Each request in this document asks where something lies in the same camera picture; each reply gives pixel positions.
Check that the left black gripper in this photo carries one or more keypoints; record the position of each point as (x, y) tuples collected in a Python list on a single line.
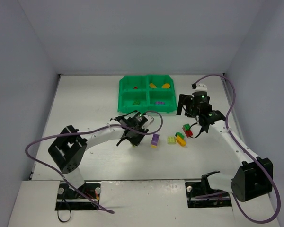
[(129, 132)]

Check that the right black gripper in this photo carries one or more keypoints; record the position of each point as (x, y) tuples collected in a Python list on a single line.
[(186, 104)]

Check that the green square lego brick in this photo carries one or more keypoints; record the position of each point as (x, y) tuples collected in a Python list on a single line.
[(186, 127)]

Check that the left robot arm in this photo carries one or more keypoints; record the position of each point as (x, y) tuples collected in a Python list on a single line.
[(67, 152)]

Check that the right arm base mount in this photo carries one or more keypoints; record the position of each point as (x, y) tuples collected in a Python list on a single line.
[(200, 195)]

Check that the light green lego brick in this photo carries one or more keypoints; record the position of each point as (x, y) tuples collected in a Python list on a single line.
[(171, 140)]

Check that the orange lego brick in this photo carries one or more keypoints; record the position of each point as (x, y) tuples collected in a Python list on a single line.
[(166, 86)]

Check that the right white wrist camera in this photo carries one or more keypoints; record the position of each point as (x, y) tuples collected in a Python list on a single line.
[(199, 87)]

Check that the green four-compartment bin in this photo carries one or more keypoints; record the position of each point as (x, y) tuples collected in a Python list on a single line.
[(148, 96)]

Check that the dark green lego piece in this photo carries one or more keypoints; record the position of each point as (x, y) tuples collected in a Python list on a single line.
[(178, 134)]

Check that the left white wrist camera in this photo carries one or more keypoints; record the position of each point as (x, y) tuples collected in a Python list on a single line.
[(147, 120)]

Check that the red square lego brick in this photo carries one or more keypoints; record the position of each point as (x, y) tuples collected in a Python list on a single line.
[(188, 133)]

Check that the yellow lego plate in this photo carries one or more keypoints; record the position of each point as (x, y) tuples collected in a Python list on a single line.
[(151, 85)]

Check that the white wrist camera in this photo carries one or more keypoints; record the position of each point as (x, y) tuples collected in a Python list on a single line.
[(147, 120), (199, 87)]

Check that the green lego plate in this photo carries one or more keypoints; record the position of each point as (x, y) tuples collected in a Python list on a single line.
[(136, 102)]

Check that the purple flower lego brick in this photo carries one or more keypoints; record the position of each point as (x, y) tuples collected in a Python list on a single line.
[(155, 139)]

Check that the yellow curved lego brick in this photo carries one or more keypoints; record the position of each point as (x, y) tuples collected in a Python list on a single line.
[(180, 141)]

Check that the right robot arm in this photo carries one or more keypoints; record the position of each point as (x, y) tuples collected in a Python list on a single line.
[(251, 176)]

